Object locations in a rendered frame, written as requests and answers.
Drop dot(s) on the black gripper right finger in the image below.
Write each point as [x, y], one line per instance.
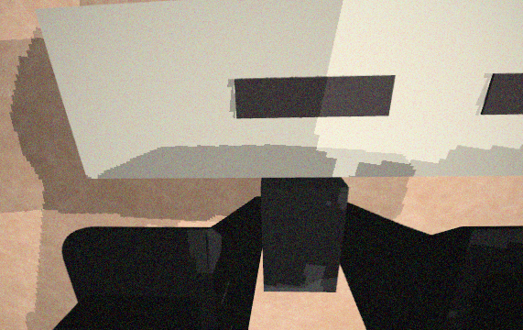
[405, 279]

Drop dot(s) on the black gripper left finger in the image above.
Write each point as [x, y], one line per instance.
[217, 266]

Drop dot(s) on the black two-prong plug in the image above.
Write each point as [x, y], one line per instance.
[303, 223]

